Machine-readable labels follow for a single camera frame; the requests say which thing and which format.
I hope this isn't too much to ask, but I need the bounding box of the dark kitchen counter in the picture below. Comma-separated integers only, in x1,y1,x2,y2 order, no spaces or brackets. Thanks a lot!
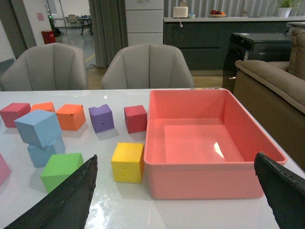
163,16,305,70

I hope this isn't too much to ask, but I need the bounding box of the notched purple foam cube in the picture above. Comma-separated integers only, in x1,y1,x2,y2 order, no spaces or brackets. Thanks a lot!
89,104,114,133

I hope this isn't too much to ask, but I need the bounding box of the red fire extinguisher box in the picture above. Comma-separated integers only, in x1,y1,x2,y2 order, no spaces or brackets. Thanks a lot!
41,30,56,44

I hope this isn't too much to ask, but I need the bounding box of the white potted plant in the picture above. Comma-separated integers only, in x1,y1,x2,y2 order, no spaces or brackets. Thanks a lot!
276,0,301,18

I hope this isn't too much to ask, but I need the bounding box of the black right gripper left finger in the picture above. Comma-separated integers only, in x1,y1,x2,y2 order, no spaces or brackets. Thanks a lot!
6,155,98,229

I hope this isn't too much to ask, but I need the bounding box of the green foam cube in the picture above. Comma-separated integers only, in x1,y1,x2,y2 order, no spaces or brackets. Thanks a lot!
41,153,84,193

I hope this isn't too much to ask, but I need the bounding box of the small blue bowl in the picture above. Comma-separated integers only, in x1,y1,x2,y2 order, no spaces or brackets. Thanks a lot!
188,14,195,19

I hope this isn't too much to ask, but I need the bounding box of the yellow foam cube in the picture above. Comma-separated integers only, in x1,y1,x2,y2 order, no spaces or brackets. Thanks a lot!
111,143,144,183

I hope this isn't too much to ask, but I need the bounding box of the white toaster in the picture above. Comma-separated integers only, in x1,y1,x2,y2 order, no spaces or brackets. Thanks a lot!
173,7,188,18

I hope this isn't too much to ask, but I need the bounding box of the black appliance box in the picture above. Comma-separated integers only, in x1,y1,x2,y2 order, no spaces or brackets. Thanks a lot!
222,32,291,92

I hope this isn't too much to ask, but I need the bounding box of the left grey armchair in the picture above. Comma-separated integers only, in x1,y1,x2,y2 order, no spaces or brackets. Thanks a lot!
0,43,88,91

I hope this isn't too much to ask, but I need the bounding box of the pink plastic bin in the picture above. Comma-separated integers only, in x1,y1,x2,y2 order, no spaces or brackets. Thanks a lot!
144,89,287,199

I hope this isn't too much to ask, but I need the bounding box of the right orange foam cube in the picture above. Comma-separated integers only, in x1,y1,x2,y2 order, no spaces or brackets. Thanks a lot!
56,104,86,131

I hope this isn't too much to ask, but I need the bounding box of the pink foam cube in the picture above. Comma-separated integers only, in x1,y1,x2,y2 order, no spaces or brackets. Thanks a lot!
0,154,11,185

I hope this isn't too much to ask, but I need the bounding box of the grey armchair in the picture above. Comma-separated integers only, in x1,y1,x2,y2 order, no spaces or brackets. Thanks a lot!
0,43,88,91
101,43,194,90

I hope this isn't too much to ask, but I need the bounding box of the fruit bowl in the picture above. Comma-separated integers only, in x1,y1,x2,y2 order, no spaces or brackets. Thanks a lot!
210,10,226,18

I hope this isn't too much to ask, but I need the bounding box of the white drawer cabinet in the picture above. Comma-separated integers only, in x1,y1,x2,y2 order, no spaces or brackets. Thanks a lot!
125,0,164,46

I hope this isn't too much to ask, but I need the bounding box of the red foam cube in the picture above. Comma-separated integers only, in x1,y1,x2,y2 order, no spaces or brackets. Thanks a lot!
124,105,147,134
0,103,31,128

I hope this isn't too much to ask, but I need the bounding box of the grey curtain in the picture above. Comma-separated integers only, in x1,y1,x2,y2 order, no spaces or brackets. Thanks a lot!
89,0,128,68

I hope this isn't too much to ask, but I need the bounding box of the light blue foam cube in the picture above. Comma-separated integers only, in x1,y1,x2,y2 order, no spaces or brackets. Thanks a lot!
14,110,62,148
28,137,65,168

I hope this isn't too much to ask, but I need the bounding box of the right red foam cube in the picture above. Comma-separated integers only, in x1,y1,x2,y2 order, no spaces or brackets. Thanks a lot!
124,105,147,134

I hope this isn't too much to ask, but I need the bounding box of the left orange foam cube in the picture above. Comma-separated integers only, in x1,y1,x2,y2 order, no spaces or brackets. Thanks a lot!
30,102,56,113

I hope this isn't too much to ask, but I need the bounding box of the beige sofa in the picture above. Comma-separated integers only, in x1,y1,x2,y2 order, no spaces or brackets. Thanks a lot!
234,29,305,169

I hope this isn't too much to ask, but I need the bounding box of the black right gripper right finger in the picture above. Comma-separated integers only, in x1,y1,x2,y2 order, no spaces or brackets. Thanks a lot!
254,152,305,229

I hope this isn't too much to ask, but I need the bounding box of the left red foam cube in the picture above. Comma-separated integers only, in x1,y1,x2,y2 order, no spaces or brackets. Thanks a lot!
0,103,31,128

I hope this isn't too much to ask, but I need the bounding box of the right grey armchair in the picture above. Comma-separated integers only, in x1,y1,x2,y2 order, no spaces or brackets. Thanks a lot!
101,43,194,90

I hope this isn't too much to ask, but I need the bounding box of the orange foam cube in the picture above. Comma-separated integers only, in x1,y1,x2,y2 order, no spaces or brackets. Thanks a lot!
56,104,86,131
30,102,56,113

